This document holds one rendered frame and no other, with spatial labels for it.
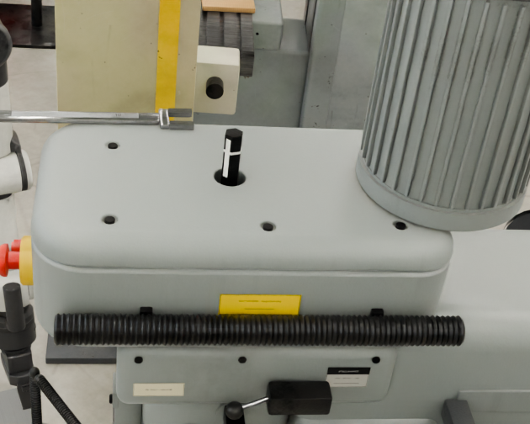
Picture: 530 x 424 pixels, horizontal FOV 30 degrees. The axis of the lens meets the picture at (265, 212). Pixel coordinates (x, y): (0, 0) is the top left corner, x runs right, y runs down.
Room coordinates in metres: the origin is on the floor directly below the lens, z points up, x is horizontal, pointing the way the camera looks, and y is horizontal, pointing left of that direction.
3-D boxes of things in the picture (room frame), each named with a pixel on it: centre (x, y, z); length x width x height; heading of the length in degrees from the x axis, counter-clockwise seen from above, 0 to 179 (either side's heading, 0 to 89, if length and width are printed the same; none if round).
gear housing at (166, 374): (0.94, 0.00, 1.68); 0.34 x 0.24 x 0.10; 100
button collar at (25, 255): (0.89, 0.27, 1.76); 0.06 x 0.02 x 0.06; 10
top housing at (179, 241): (0.93, 0.03, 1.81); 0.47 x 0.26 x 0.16; 100
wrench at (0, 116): (1.01, 0.22, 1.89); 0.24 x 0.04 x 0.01; 102
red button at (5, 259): (0.88, 0.29, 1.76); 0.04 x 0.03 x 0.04; 10
